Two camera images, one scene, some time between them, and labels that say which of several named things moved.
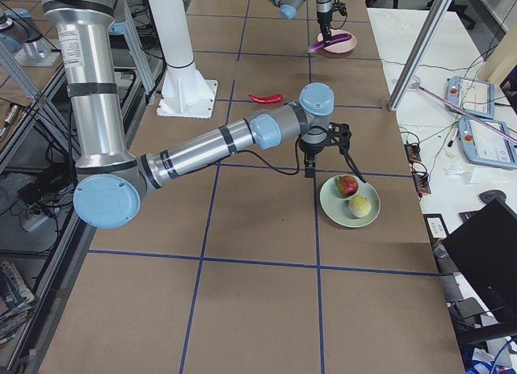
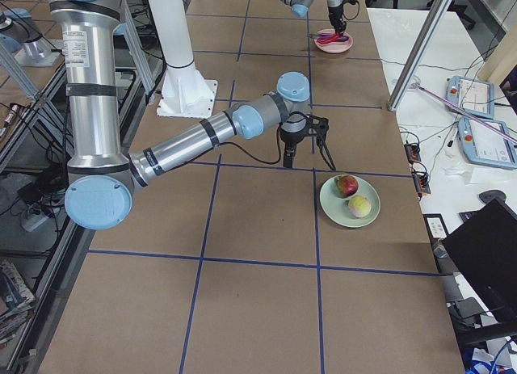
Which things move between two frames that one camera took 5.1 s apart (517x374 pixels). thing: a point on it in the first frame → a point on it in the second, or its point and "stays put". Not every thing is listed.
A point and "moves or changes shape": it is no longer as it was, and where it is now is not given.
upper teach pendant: [475, 95] stays put
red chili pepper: [270, 99] → [325, 40]
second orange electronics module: [421, 181] stays put
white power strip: [29, 221] stays put
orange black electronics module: [412, 151] stays put
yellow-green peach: [359, 206] stays put
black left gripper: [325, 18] → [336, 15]
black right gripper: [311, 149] → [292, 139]
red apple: [346, 186] stays put
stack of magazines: [16, 302] stays put
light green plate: [336, 208] stays put
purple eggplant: [334, 39] moves or changes shape
